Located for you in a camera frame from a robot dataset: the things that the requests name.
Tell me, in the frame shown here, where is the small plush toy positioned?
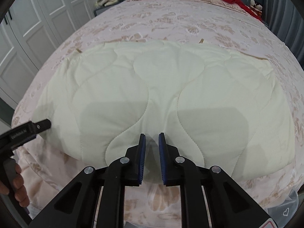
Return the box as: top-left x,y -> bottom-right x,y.
249,0 -> 263,16

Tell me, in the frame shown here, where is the red garment on bed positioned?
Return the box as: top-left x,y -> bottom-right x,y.
223,0 -> 262,22

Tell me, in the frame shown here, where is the grey bedside table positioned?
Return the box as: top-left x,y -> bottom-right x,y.
94,5 -> 115,17

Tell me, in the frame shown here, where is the grey-blue curtain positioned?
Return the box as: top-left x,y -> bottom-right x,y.
263,0 -> 303,65

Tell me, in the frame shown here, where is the clear plastic bag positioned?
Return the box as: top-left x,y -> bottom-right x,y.
264,189 -> 299,227

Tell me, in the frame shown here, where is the person's left hand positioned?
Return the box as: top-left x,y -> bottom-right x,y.
12,163 -> 30,208

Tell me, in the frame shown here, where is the white panelled wardrobe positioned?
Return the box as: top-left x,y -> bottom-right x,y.
1,0 -> 96,109

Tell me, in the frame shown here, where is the cream quilted coat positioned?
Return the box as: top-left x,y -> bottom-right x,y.
32,41 -> 295,181

